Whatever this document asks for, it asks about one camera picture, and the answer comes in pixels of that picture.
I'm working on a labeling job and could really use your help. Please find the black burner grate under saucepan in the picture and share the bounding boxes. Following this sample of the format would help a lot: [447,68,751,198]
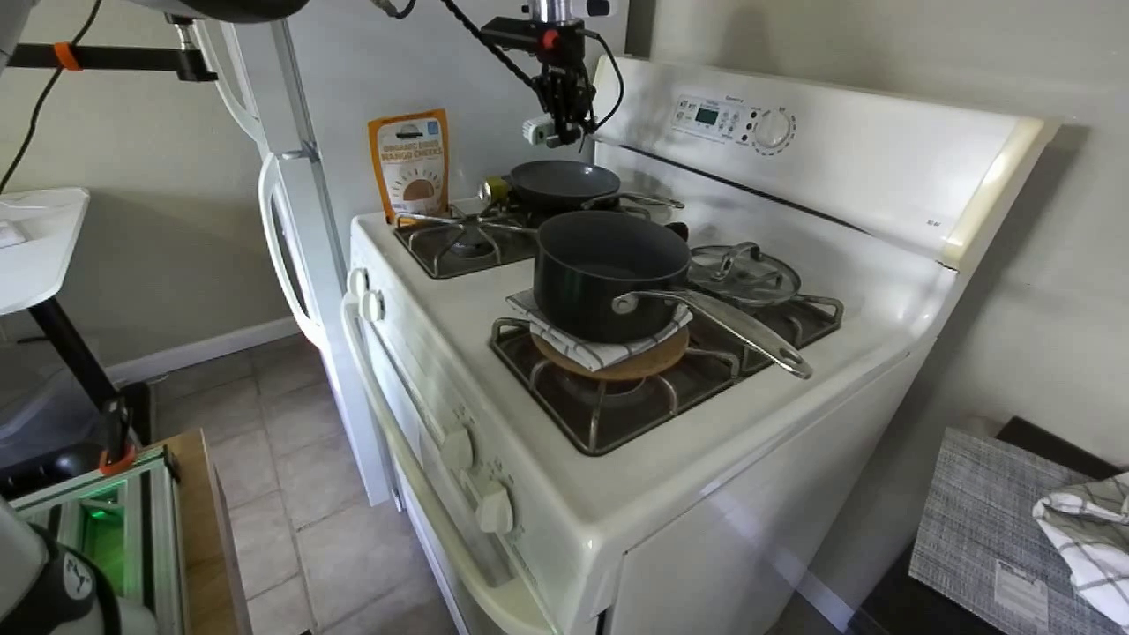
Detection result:
[487,274,845,459]

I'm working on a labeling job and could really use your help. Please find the white refrigerator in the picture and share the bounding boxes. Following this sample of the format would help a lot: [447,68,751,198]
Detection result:
[174,0,397,512]

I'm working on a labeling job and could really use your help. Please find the black bar with orange tape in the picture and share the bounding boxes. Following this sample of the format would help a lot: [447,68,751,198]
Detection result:
[0,38,222,85]

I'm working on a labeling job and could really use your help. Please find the white checkered cloth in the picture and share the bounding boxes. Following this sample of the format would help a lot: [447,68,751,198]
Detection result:
[1031,469,1129,629]

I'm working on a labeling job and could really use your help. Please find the white table with black leg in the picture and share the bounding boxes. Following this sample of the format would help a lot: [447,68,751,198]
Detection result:
[0,187,156,472]

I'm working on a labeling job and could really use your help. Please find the checkered dish towel under pot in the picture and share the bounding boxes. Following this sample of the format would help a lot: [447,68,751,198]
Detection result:
[504,289,698,378]

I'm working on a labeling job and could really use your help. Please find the black burner grate under frying pan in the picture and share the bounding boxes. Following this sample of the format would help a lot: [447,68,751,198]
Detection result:
[393,189,683,281]

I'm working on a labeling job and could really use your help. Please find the dark grey frying pan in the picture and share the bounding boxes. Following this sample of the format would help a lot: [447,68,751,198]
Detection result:
[502,157,687,221]

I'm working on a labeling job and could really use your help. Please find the grey handled dish brush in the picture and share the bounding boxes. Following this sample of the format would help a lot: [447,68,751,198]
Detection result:
[518,109,564,150]

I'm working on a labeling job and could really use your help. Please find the black saucepan with steel handle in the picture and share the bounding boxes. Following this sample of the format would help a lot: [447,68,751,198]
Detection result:
[528,209,817,385]

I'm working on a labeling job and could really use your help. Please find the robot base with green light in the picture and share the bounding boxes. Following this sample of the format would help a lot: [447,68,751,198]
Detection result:
[0,496,158,635]

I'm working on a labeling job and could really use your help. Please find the glass pot lid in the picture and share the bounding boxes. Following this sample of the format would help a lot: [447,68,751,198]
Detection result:
[683,240,809,312]

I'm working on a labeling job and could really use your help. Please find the black side table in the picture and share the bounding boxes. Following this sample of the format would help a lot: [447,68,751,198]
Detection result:
[844,412,1129,635]

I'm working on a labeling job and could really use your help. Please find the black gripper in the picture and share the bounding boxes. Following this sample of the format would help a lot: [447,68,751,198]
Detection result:
[531,43,601,149]

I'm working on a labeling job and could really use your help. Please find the thin black hanging cable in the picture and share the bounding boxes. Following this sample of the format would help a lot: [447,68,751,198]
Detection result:
[0,0,106,195]

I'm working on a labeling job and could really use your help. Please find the wooden board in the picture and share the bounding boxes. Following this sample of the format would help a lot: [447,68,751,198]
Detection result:
[161,425,253,635]

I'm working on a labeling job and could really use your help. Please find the aluminium frame cart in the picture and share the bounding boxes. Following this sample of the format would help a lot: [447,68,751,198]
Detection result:
[2,452,195,635]

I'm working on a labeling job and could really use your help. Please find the white gas stove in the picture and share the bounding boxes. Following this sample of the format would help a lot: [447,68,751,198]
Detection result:
[337,53,1057,635]

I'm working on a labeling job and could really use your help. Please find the white oven door handle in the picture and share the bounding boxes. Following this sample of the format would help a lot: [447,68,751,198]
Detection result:
[337,297,558,635]

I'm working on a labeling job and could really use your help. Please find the round cork trivet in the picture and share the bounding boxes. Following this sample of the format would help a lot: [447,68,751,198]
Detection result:
[527,324,690,389]

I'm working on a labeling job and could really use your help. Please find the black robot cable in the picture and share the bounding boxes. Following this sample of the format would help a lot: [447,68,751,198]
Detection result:
[436,0,629,134]

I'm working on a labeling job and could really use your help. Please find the orange food pouch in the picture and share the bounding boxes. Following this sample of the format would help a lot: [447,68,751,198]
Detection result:
[364,105,454,229]

